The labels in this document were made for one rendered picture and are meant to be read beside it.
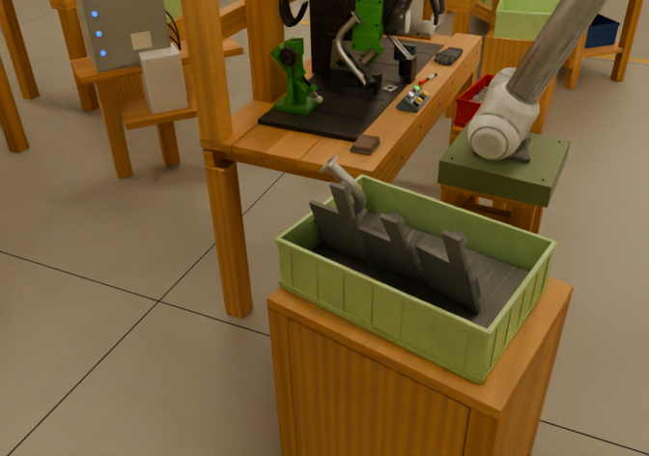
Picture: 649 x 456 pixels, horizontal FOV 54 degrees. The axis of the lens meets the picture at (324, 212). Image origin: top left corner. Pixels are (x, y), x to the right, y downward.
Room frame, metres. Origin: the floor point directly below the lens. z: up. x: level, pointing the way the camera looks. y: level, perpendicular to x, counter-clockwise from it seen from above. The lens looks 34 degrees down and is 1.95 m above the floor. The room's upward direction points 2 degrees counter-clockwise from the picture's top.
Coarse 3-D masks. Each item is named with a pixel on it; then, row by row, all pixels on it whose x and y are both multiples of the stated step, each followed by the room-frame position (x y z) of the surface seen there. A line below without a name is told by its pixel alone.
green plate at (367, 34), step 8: (360, 0) 2.55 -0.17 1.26; (368, 0) 2.54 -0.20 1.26; (376, 0) 2.53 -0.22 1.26; (360, 8) 2.54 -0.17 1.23; (368, 8) 2.53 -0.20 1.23; (376, 8) 2.52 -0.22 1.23; (360, 16) 2.53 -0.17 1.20; (368, 16) 2.52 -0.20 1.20; (376, 16) 2.51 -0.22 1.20; (360, 24) 2.53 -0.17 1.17; (368, 24) 2.51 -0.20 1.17; (376, 24) 2.50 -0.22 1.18; (360, 32) 2.52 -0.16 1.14; (368, 32) 2.50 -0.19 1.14; (376, 32) 2.49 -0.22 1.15; (352, 40) 2.53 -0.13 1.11; (360, 40) 2.51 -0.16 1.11; (368, 40) 2.50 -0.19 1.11; (376, 40) 2.48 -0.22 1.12; (352, 48) 2.52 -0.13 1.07; (360, 48) 2.50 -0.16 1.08; (368, 48) 2.49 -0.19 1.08
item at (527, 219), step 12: (444, 192) 1.84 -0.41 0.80; (456, 192) 1.82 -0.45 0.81; (456, 204) 1.82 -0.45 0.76; (468, 204) 1.83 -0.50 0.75; (492, 216) 1.77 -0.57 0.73; (504, 216) 1.75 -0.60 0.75; (516, 216) 1.72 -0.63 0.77; (528, 216) 1.70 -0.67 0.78; (540, 216) 1.93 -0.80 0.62; (528, 228) 1.70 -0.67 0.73
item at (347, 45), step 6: (348, 42) 2.55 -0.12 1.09; (348, 48) 2.54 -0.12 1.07; (336, 54) 2.56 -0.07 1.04; (354, 54) 2.52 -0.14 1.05; (360, 54) 2.51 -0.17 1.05; (330, 60) 2.56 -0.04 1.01; (336, 60) 2.55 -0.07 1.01; (354, 60) 2.51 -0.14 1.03; (330, 66) 2.55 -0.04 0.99; (336, 66) 2.55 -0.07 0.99; (360, 66) 2.50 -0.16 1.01; (366, 72) 2.48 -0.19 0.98
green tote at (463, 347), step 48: (384, 192) 1.63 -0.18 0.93; (288, 240) 1.39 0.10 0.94; (480, 240) 1.44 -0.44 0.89; (528, 240) 1.36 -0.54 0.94; (288, 288) 1.35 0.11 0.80; (336, 288) 1.25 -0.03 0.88; (384, 288) 1.16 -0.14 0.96; (528, 288) 1.19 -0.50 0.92; (384, 336) 1.16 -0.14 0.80; (432, 336) 1.07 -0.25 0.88; (480, 336) 1.01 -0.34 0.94; (480, 384) 1.00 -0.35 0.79
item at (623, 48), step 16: (480, 0) 6.08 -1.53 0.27; (640, 0) 4.69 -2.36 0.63; (480, 16) 5.85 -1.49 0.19; (592, 32) 4.73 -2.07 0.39; (608, 32) 4.77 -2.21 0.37; (624, 32) 4.71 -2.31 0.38; (576, 48) 4.56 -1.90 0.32; (592, 48) 4.71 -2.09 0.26; (608, 48) 4.70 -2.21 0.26; (624, 48) 4.67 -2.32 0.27; (576, 64) 4.56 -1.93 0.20; (624, 64) 4.68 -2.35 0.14; (576, 80) 4.57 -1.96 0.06
